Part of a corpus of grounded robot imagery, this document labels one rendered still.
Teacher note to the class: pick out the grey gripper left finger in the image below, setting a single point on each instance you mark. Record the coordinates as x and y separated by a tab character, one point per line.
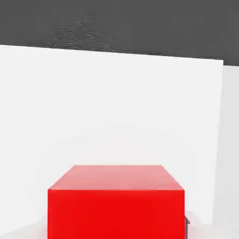
42	230

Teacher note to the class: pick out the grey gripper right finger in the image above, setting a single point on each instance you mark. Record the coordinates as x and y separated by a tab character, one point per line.
187	226

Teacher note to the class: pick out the small red cube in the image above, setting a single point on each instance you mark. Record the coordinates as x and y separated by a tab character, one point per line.
115	212

